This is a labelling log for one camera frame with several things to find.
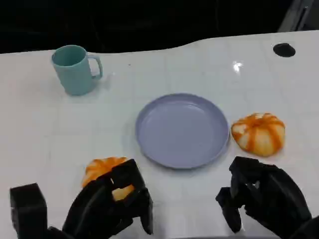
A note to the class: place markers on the grey metal frame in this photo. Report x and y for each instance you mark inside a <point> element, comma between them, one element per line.
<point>295,15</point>

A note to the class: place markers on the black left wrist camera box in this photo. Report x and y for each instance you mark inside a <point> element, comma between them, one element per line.
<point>28,211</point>

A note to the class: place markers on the orange white toy bread roll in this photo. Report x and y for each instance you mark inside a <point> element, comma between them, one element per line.
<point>259,135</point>
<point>98,168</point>

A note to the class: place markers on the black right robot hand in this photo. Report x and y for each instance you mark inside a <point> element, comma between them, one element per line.
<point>274,199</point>

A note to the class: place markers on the pale green mug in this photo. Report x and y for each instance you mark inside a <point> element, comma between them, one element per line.
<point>73,74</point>

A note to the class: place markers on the black round table grommet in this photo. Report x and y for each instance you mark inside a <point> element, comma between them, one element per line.
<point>284,49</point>

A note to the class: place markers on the lilac plate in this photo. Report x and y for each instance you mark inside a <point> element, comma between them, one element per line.
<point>182,130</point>

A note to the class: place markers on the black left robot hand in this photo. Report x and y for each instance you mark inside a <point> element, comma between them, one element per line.
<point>94,204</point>

